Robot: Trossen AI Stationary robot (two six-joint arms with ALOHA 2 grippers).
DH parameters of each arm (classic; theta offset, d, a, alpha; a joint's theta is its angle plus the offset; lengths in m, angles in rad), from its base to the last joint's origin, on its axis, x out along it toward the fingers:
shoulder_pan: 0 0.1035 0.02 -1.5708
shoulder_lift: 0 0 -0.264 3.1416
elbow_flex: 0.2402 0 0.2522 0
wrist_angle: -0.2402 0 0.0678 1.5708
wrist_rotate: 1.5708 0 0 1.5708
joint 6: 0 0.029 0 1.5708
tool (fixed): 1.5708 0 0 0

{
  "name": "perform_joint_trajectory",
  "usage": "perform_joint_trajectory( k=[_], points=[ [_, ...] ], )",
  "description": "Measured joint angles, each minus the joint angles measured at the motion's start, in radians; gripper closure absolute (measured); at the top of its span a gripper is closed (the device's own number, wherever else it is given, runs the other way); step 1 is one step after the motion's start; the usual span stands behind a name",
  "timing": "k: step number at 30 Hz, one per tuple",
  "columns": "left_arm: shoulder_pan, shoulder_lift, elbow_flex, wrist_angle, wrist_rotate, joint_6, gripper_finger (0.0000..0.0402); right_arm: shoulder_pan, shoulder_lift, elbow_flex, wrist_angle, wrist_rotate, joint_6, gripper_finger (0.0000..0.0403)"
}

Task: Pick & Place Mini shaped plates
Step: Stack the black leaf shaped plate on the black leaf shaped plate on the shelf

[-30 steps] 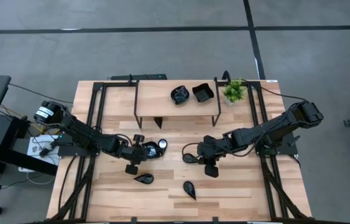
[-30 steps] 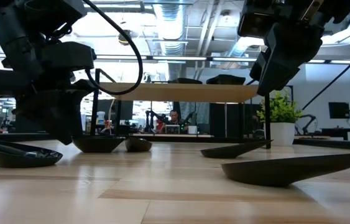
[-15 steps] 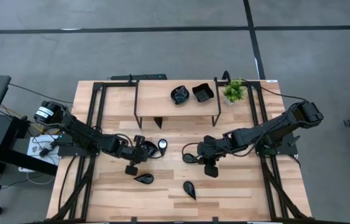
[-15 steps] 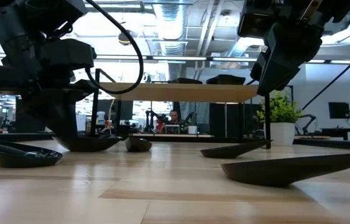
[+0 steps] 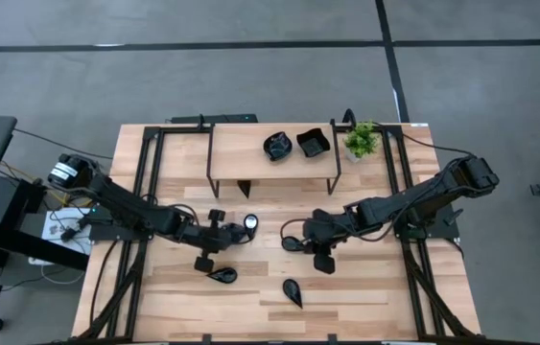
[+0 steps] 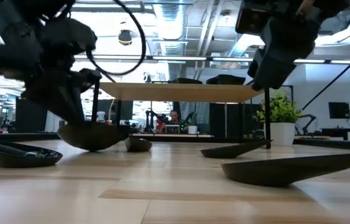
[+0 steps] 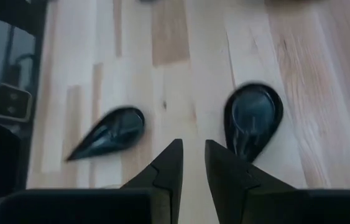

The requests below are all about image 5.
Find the green plant in white pot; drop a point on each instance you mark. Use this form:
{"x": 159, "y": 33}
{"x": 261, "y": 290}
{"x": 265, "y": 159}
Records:
{"x": 360, "y": 139}

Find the black table edge bracket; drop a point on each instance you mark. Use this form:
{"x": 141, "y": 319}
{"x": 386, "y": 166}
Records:
{"x": 207, "y": 338}
{"x": 332, "y": 338}

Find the black computer box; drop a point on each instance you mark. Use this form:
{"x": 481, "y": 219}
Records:
{"x": 6, "y": 201}

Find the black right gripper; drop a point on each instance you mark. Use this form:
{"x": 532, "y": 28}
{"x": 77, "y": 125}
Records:
{"x": 327, "y": 230}

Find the black leaf-shaped mini plate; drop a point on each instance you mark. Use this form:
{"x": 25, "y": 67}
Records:
{"x": 277, "y": 146}

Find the white power strip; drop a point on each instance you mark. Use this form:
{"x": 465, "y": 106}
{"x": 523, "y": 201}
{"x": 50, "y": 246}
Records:
{"x": 39, "y": 261}

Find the black desk leg frame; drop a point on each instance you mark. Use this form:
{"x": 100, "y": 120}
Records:
{"x": 34, "y": 249}

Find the black square mini plate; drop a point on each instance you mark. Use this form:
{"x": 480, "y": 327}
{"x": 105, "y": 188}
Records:
{"x": 313, "y": 143}

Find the black teardrop mini plate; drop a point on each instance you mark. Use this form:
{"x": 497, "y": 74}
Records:
{"x": 251, "y": 223}
{"x": 289, "y": 244}
{"x": 292, "y": 290}
{"x": 224, "y": 275}
{"x": 244, "y": 187}

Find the black aluminium table frame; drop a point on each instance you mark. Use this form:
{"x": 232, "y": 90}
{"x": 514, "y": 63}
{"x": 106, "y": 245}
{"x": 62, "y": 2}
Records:
{"x": 183, "y": 129}

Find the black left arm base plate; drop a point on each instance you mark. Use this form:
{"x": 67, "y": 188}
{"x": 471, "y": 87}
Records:
{"x": 106, "y": 233}

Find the black power strip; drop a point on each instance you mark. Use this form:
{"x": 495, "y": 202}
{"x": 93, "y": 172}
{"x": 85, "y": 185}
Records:
{"x": 231, "y": 118}

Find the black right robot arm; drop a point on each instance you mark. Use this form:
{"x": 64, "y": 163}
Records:
{"x": 418, "y": 194}

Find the white printed sheet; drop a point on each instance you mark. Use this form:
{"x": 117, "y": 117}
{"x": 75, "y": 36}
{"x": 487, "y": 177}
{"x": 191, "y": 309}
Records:
{"x": 54, "y": 230}

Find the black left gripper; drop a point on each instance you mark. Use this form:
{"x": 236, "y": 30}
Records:
{"x": 207, "y": 237}

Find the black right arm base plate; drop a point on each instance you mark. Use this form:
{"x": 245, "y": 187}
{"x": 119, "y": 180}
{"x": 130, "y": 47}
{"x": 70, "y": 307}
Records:
{"x": 444, "y": 227}

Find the wooden shelf with black legs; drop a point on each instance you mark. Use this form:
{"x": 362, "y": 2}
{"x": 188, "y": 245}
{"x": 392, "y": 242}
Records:
{"x": 241, "y": 153}

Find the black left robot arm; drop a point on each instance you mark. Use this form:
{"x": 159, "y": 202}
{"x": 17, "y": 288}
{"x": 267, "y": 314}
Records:
{"x": 125, "y": 203}

